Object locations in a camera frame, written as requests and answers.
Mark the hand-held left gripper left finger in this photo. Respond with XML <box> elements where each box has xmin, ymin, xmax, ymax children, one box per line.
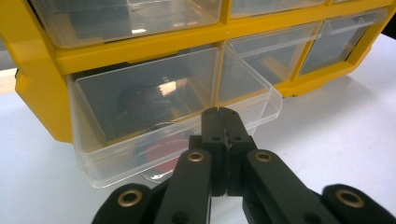
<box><xmin>189</xmin><ymin>106</ymin><xmax>227</xmax><ymax>197</ymax></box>

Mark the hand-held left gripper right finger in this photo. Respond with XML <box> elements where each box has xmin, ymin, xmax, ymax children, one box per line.
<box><xmin>219</xmin><ymin>106</ymin><xmax>258</xmax><ymax>197</ymax></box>

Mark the red round tin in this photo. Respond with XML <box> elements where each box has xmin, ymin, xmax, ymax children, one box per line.
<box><xmin>133</xmin><ymin>121</ymin><xmax>200</xmax><ymax>185</ymax></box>

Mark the clear plastic storage drawer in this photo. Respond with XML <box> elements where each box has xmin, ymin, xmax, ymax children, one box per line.
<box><xmin>66</xmin><ymin>46</ymin><xmax>284</xmax><ymax>189</ymax></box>

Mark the yellow black drawer cabinet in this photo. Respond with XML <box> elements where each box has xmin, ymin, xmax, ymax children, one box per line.
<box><xmin>0</xmin><ymin>0</ymin><xmax>396</xmax><ymax>145</ymax></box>

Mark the set of clear drawers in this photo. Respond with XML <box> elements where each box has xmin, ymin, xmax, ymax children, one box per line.
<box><xmin>29</xmin><ymin>0</ymin><xmax>390</xmax><ymax>87</ymax></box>

